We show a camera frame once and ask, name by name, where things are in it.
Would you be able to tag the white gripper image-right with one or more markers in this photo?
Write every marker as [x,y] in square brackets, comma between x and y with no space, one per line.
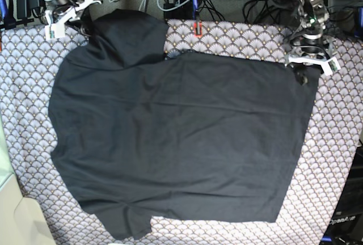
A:
[321,54]

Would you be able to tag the black power adapter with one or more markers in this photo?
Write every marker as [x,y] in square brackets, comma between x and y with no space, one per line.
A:
[24,8]

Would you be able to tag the beige plastic bin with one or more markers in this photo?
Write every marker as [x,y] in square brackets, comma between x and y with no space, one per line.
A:
[22,220]

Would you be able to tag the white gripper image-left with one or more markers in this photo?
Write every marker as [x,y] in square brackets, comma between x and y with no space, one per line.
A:
[76,17]

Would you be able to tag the red table clamp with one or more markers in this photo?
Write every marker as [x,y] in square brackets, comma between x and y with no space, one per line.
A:
[197,29]

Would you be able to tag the fan-patterned table cloth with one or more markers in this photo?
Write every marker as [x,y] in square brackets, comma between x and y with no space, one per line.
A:
[29,63]

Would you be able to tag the blue clamp right edge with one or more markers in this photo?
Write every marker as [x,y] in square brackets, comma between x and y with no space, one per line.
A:
[358,23]

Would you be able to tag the dark grey T-shirt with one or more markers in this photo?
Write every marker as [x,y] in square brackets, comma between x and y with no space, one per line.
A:
[197,136]

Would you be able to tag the blue clamp edge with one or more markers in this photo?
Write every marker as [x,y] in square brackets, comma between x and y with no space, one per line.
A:
[4,9]
[358,23]

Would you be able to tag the black OpenArm case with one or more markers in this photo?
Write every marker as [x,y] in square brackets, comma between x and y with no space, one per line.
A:
[345,226]

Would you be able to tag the blue clamp left edge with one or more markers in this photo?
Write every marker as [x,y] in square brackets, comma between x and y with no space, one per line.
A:
[4,9]

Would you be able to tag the blue clamp handle centre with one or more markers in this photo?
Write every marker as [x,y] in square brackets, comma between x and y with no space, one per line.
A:
[195,9]

